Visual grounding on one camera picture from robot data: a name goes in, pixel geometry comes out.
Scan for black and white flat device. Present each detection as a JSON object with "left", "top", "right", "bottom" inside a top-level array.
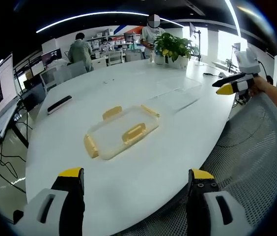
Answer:
[{"left": 47, "top": 95, "right": 73, "bottom": 116}]

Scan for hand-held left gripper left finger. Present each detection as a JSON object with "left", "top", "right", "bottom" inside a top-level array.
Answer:
[{"left": 13, "top": 167, "right": 86, "bottom": 236}]

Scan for long ceiling light strip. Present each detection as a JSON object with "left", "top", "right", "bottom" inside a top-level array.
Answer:
[
  {"left": 223, "top": 0, "right": 243, "bottom": 38},
  {"left": 35, "top": 11, "right": 186, "bottom": 34}
]

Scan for person's right hand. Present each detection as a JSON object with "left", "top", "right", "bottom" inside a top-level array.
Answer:
[{"left": 248, "top": 75, "right": 276, "bottom": 97}]

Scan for potted green plant white pot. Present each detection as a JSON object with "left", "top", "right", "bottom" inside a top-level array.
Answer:
[{"left": 153, "top": 32, "right": 200, "bottom": 70}]

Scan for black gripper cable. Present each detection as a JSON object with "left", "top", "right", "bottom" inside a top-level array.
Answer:
[{"left": 256, "top": 59, "right": 274, "bottom": 85}]

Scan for clear plastic container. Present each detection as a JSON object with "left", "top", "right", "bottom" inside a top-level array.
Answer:
[{"left": 149, "top": 76, "right": 203, "bottom": 115}]

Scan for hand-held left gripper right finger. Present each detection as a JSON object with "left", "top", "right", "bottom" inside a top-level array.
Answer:
[{"left": 186, "top": 168, "right": 255, "bottom": 236}]

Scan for white storage shelf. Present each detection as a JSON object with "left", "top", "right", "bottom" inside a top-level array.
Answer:
[{"left": 86, "top": 31, "right": 144, "bottom": 51}]

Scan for small dark computer monitor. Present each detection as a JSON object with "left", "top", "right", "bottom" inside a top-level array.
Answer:
[{"left": 41, "top": 48, "right": 62, "bottom": 67}]

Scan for grey mesh office chair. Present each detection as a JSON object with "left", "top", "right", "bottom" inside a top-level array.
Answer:
[{"left": 198, "top": 92, "right": 277, "bottom": 231}]

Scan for black floor cables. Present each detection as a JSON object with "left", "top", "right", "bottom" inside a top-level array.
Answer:
[{"left": 0, "top": 115, "right": 34, "bottom": 194}]

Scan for clear lid with yellow buckle clasps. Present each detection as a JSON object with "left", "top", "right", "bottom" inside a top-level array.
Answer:
[{"left": 83, "top": 104, "right": 161, "bottom": 161}]

